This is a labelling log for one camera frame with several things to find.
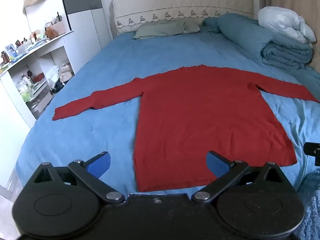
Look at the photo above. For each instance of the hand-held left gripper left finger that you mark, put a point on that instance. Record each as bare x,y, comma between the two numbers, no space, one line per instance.
100,164

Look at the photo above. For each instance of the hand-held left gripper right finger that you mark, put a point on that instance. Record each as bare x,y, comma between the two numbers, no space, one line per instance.
216,163

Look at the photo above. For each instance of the red knit sweater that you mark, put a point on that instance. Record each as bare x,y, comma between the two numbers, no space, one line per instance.
200,117

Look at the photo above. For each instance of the blue shaggy rug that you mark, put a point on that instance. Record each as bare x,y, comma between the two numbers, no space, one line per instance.
311,205

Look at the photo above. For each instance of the beige cloth bag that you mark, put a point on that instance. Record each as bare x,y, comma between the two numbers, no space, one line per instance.
66,72

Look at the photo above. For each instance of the white plastic bag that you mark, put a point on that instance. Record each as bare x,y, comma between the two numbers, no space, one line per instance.
53,75

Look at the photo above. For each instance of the blue bed sheet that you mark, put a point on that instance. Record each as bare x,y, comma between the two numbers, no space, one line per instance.
112,62

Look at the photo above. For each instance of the white shelf unit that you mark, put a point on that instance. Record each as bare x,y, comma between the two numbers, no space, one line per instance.
15,97

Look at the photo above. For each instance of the folded blue duvet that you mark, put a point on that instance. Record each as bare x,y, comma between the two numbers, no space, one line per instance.
245,35

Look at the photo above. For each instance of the white pillow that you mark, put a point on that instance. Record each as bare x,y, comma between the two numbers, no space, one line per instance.
282,20

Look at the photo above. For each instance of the white wardrobe with grey band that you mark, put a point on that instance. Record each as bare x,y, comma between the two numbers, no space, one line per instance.
85,30

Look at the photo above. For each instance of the brown plush toy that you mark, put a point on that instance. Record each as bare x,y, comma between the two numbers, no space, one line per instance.
52,33

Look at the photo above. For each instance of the cardboard box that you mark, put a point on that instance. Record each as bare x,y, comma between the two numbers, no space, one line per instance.
59,27

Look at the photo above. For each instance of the blue packet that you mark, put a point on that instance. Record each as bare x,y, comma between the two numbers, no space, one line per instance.
11,50

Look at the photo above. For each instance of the green pillow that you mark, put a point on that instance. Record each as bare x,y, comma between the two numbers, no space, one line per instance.
162,28

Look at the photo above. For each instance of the cream quilted headboard cover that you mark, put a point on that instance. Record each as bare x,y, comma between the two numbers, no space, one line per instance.
175,2

